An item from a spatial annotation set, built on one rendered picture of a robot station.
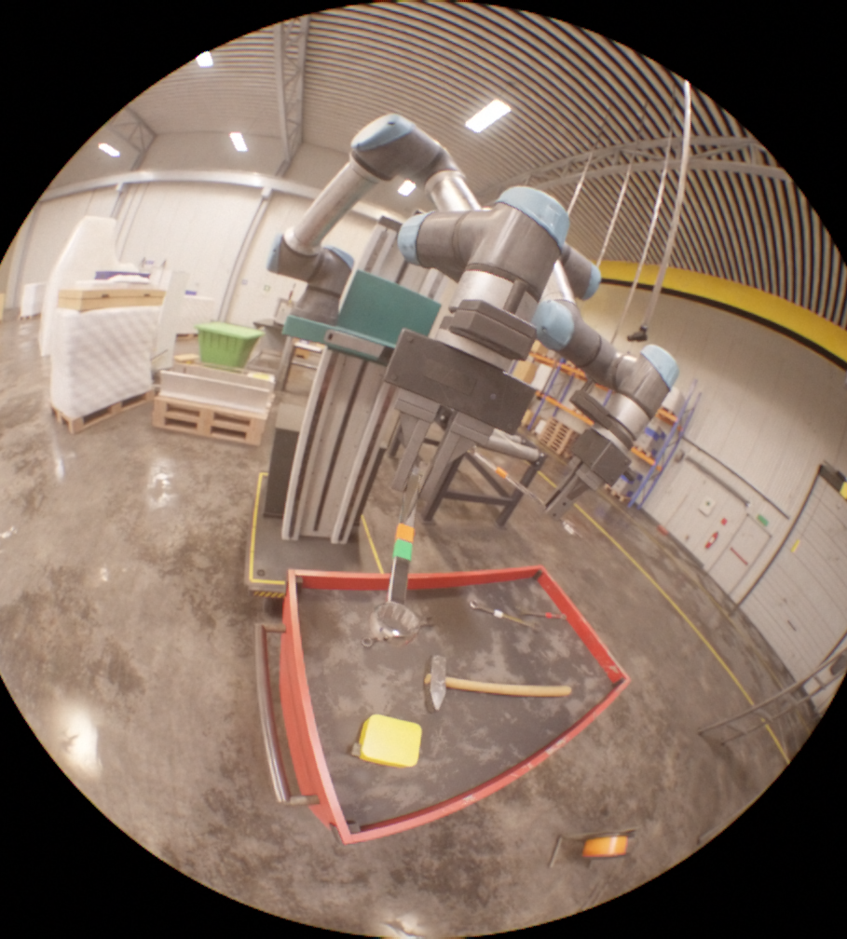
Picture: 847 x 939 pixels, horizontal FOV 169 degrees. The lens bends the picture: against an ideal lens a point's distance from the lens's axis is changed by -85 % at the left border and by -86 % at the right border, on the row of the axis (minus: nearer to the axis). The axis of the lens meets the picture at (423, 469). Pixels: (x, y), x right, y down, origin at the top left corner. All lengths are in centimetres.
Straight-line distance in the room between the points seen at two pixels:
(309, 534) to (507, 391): 138
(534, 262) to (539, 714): 70
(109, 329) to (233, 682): 293
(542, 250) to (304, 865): 163
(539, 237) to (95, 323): 315
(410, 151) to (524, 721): 109
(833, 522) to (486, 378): 1100
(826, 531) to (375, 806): 1095
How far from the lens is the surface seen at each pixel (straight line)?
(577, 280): 85
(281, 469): 142
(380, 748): 45
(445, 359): 25
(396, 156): 66
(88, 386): 329
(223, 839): 144
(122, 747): 153
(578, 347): 49
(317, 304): 87
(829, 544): 1105
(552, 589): 91
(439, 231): 33
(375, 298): 104
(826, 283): 1030
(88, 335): 317
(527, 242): 27
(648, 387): 48
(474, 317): 19
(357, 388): 116
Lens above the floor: 137
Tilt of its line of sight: 23 degrees down
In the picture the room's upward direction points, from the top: 24 degrees clockwise
